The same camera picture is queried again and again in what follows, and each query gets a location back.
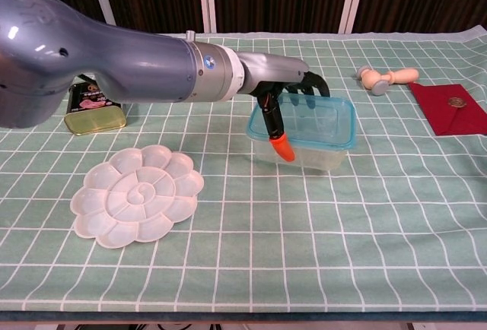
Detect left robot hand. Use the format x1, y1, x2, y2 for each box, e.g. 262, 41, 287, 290
237, 52, 332, 163

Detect clear blue plastic tray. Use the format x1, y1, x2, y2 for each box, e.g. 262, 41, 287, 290
246, 92, 358, 152

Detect wooden toy hammer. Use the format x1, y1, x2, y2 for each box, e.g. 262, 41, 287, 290
356, 65, 420, 97

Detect green checked tablecloth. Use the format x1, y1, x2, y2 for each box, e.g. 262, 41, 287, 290
0, 25, 487, 314

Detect red envelope with wax seal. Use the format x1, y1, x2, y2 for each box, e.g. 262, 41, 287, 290
409, 82, 487, 137

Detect black luncheon meat tin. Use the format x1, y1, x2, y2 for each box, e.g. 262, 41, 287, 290
63, 73, 128, 137

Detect white flower paint palette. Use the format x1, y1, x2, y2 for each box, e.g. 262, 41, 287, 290
70, 144, 205, 249

